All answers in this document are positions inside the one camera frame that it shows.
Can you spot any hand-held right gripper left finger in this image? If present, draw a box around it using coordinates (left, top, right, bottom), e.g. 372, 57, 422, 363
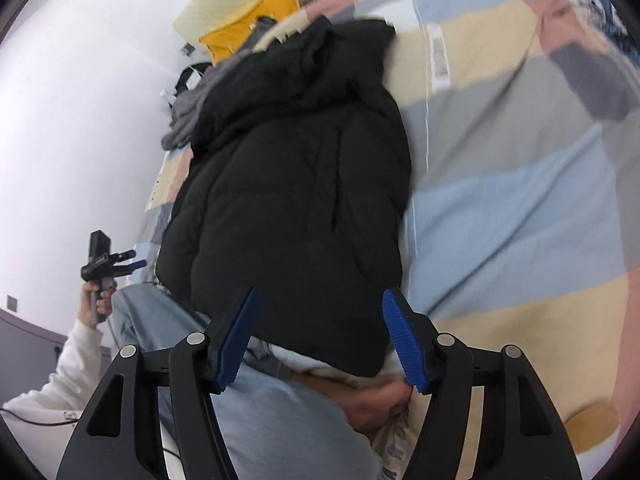
55, 286, 261, 480

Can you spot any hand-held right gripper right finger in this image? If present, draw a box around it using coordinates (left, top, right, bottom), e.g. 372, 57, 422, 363
382, 287, 583, 480

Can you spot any black puffer jacket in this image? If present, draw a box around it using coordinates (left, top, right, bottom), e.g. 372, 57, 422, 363
155, 16, 413, 378

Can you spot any person's left forearm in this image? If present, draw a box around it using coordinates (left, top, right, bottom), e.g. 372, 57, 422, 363
2, 317, 107, 418

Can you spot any person's left hand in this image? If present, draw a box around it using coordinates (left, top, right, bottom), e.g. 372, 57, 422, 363
79, 279, 119, 332

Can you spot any person's bare foot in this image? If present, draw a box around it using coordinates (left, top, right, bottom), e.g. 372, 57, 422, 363
292, 374, 413, 433

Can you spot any person's jeans leg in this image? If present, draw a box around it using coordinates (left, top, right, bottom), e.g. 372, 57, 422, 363
110, 284, 386, 480

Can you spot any grey cabinet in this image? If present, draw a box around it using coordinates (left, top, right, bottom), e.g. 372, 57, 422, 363
0, 307, 113, 361

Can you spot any grey fleece garment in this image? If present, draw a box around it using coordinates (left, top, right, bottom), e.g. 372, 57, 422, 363
161, 16, 278, 151

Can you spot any black bag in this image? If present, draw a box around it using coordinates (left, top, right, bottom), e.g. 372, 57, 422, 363
172, 61, 216, 97

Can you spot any patchwork checked quilt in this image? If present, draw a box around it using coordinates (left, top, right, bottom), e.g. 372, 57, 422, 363
135, 0, 640, 461

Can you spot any yellow pillow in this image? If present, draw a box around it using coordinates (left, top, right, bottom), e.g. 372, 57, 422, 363
199, 0, 302, 67

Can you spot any cream quilted headboard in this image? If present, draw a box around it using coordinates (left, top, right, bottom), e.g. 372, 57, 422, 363
172, 0, 321, 46

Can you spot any black cable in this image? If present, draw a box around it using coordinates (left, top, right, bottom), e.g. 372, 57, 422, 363
0, 407, 81, 428

